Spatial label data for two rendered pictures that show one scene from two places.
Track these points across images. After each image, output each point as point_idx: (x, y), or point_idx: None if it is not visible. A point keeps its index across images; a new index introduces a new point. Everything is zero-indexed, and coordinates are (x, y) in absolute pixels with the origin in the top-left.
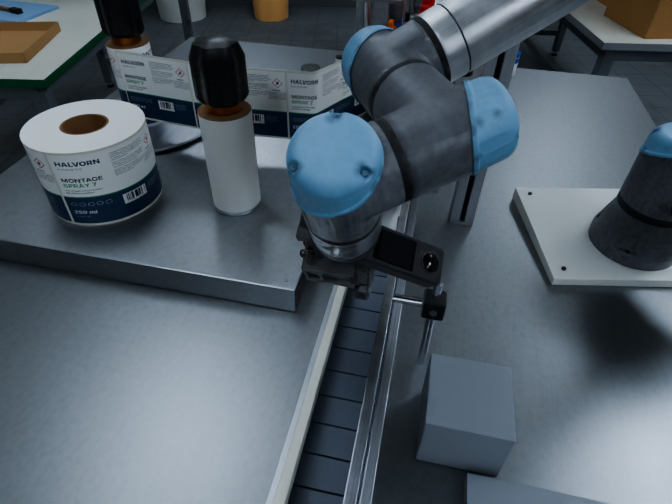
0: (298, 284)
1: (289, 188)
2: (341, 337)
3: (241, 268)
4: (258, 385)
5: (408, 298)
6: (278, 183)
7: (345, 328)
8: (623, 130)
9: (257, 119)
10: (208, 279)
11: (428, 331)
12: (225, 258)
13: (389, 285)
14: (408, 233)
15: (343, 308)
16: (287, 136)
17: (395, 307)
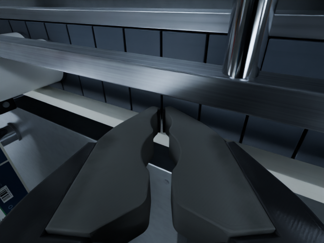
0: (168, 168)
1: (56, 155)
2: (274, 131)
3: (160, 215)
4: (322, 206)
5: (260, 3)
6: (57, 163)
7: (250, 122)
8: None
9: (5, 192)
10: (179, 237)
11: None
12: (152, 222)
13: (192, 90)
14: (40, 17)
15: (203, 121)
16: (8, 161)
17: (187, 25)
